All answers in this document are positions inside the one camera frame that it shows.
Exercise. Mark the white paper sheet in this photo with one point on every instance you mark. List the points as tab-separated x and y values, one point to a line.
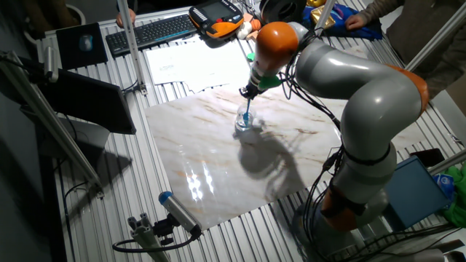
196	62
218	83

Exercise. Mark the long slanted aluminium bar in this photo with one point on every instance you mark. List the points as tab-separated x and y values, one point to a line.
51	123

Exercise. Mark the small orange ball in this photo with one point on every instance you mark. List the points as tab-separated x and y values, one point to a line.
255	24

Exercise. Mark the black smartphone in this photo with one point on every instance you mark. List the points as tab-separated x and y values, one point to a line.
429	157

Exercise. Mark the black orange teach pendant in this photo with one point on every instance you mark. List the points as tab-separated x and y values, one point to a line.
215	16

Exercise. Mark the blue bag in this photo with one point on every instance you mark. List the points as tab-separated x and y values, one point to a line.
360	32

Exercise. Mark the black flat monitor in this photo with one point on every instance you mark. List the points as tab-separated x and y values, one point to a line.
87	102

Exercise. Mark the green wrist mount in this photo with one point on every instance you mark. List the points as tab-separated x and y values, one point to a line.
269	83

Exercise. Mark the brown sleeved forearm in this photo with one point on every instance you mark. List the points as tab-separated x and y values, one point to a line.
380	11

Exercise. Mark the short aluminium frame bar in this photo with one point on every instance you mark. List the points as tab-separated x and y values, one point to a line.
448	162

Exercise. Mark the small grey pole camera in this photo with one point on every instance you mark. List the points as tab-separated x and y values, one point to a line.
51	63

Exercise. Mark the black computer keyboard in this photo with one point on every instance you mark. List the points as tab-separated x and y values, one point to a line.
153	33

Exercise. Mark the slim aluminium upright post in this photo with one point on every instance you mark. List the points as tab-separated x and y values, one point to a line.
325	11

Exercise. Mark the marble pattern mat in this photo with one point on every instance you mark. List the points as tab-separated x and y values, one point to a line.
204	153

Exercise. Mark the wooden toy block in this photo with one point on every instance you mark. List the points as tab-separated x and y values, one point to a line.
252	35

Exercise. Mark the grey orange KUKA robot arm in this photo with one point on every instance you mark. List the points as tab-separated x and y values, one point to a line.
378	102

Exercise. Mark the clear glass beaker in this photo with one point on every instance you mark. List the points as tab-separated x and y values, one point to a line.
241	124

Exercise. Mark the black camera clamp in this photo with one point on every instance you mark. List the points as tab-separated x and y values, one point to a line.
164	229

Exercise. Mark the blue snack packet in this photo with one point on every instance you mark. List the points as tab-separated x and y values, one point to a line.
443	182

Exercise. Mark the blue stirring rod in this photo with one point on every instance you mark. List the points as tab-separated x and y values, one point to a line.
247	111

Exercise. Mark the gold round object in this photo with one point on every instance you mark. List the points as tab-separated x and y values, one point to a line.
316	2

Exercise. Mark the white plush toy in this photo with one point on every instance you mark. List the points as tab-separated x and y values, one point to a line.
244	31

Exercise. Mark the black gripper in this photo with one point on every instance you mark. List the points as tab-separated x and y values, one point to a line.
253	89

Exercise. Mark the person torso brown sweater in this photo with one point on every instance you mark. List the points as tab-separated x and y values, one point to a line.
429	29

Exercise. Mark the grey computer mouse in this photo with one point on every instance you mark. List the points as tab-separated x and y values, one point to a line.
86	43

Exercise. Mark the grey monitor base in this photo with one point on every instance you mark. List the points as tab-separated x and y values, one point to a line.
83	140

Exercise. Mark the bare hand on blue bag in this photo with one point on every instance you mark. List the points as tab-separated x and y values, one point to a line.
355	22

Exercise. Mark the grey camera with blue cap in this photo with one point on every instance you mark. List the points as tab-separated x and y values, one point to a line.
180	213

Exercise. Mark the bare hand at keyboard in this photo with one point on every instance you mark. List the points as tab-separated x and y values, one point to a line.
132	16

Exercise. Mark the aluminium camera mount profile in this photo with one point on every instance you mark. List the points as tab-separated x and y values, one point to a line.
145	236

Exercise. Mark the gold wrapped box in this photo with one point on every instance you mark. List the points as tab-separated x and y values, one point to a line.
322	16

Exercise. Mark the blue box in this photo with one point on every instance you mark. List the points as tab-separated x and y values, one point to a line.
415	193

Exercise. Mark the black mouse pad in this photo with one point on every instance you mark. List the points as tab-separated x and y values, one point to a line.
73	54

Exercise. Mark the thin aluminium frame bar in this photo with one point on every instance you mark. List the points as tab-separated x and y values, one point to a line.
437	36

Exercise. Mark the green cloth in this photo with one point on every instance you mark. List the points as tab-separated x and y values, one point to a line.
458	211

